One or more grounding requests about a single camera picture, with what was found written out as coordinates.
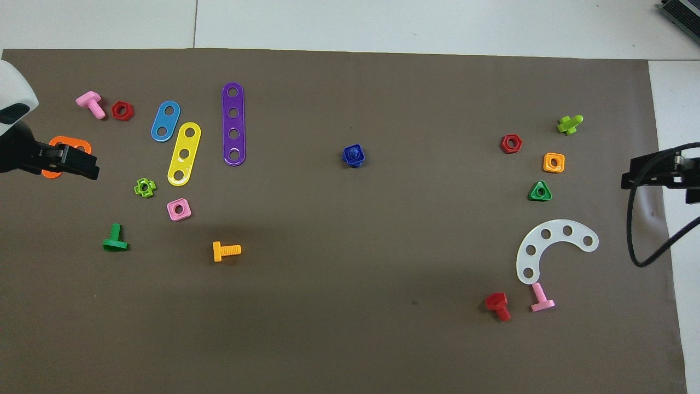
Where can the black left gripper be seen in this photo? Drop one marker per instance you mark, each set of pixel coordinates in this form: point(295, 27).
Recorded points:
point(19, 150)

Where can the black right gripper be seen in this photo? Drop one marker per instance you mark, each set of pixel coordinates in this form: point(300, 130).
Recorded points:
point(686, 172)

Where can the blue square nut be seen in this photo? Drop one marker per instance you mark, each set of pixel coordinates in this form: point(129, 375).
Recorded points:
point(346, 157)

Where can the blue triangle-head screw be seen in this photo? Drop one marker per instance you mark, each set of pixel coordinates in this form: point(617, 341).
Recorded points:
point(354, 152)

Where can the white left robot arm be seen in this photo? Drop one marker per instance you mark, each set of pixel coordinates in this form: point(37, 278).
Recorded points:
point(13, 87)

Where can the pink plastic screw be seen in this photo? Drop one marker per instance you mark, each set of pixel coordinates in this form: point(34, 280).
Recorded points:
point(541, 301)
point(90, 101)

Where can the red hexagon nut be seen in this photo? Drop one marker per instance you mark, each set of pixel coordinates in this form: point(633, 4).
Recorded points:
point(115, 111)
point(503, 144)

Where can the lime green cross nut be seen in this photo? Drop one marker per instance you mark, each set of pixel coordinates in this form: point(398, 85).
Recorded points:
point(138, 189)

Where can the dark green plastic screw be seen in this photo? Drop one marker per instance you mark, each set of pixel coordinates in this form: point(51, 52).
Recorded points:
point(115, 243)

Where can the lime green cross-head screw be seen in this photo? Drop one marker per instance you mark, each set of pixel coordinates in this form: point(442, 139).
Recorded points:
point(569, 126)

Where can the pink square nut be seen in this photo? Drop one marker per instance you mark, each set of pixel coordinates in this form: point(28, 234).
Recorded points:
point(171, 210)

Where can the orange square nut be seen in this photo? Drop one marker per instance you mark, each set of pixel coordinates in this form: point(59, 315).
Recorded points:
point(546, 163)

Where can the green triangle nut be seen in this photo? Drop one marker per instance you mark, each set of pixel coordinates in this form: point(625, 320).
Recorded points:
point(533, 196)

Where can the yellow-orange plastic screw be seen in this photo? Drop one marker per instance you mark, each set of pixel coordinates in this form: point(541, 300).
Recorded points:
point(227, 250)

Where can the red plastic screw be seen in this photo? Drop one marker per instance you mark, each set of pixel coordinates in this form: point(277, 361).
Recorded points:
point(496, 301)

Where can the orange heart-shaped plate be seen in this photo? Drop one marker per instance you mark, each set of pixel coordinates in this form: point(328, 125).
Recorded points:
point(65, 140)

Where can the blue two-hole strip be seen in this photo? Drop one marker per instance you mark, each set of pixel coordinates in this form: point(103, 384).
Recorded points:
point(165, 121)

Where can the white curved perforated strip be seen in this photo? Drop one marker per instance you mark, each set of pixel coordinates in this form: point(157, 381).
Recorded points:
point(556, 231)

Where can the yellow three-hole strip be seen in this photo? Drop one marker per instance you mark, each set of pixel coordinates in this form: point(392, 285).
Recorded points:
point(187, 143)

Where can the purple four-hole strip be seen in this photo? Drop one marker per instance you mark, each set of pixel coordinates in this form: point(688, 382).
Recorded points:
point(233, 123)

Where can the brown paper mat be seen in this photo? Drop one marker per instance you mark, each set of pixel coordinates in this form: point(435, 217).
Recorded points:
point(350, 273)

